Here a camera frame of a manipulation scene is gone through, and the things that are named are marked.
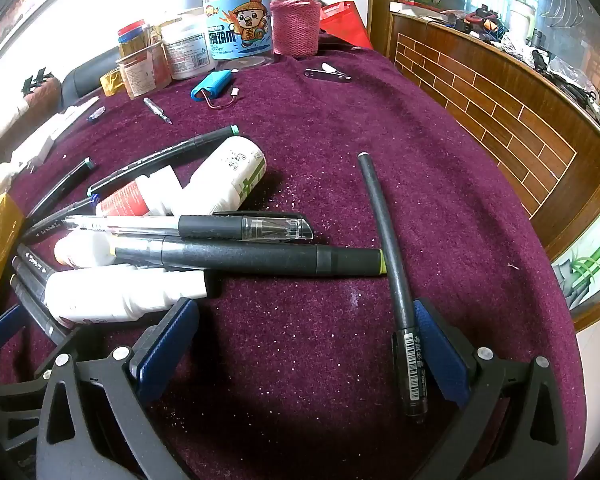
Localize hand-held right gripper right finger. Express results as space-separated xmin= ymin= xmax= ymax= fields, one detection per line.
xmin=413 ymin=299 xmax=571 ymax=480

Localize small white bottle orange label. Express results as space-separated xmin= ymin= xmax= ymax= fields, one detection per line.
xmin=54 ymin=232 xmax=115 ymax=269

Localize black marker blue end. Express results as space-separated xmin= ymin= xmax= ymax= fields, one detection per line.
xmin=21 ymin=195 xmax=102 ymax=242

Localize large plain white bottle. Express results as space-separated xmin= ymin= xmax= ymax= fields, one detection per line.
xmin=44 ymin=264 xmax=210 ymax=325

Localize pile of assorted clutter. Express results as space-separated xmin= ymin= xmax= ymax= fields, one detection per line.
xmin=430 ymin=2 xmax=600 ymax=133

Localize black leather sofa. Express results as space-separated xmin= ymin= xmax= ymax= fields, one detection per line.
xmin=60 ymin=47 xmax=122 ymax=107

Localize white bottle red label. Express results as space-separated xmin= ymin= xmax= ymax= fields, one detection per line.
xmin=95 ymin=165 xmax=184 ymax=219

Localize thermos in pink knit sleeve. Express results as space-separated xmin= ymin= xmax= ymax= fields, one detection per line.
xmin=269 ymin=0 xmax=324 ymax=59

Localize black marker grey end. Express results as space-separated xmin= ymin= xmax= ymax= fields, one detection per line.
xmin=11 ymin=256 xmax=48 ymax=306

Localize white plastic jar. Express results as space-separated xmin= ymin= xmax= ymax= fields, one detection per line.
xmin=159 ymin=6 xmax=217 ymax=82

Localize red bag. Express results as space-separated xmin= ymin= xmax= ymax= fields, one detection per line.
xmin=319 ymin=0 xmax=374 ymax=51

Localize clear gel pen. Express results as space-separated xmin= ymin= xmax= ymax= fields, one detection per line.
xmin=62 ymin=211 xmax=315 ymax=244

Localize gold tape roll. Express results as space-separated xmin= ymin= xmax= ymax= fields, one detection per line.
xmin=99 ymin=66 xmax=127 ymax=98

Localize framed wall picture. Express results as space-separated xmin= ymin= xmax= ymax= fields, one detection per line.
xmin=0 ymin=0 xmax=68 ymax=63

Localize white papers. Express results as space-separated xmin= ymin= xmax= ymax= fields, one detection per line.
xmin=27 ymin=95 xmax=102 ymax=153

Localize black marker teal end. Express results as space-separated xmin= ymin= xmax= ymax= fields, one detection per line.
xmin=27 ymin=156 xmax=97 ymax=223

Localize thin black barcoded pen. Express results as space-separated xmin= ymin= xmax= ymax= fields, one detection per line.
xmin=356 ymin=151 xmax=429 ymax=425

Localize silver metal pen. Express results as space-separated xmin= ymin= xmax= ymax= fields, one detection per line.
xmin=143 ymin=97 xmax=174 ymax=126

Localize black marker green end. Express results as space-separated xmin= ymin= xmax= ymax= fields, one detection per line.
xmin=86 ymin=125 xmax=241 ymax=198

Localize white charger plug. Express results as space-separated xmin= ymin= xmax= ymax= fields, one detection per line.
xmin=10 ymin=132 xmax=56 ymax=173

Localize white bottle green label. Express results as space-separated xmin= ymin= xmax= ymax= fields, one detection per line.
xmin=182 ymin=136 xmax=268 ymax=217

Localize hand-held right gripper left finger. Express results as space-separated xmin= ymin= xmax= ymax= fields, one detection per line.
xmin=36 ymin=297 xmax=201 ymax=480

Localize clear jar brown contents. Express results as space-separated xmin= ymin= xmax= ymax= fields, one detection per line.
xmin=115 ymin=41 xmax=174 ymax=101

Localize blue battery pack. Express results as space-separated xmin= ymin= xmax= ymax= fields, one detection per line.
xmin=190 ymin=70 xmax=242 ymax=111

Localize black clips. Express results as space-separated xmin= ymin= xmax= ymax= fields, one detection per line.
xmin=22 ymin=69 xmax=55 ymax=95

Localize black marker yellow end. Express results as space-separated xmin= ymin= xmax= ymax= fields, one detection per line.
xmin=9 ymin=274 xmax=71 ymax=347

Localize wooden glass cabinet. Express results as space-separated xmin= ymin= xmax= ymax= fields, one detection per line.
xmin=369 ymin=0 xmax=600 ymax=333

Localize jar with red blue lid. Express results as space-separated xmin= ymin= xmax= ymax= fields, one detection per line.
xmin=117 ymin=19 xmax=153 ymax=58

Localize cartoon label plastic jar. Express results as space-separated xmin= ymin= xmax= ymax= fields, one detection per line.
xmin=202 ymin=0 xmax=277 ymax=70

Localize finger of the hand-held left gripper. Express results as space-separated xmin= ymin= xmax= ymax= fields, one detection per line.
xmin=0 ymin=304 xmax=30 ymax=391

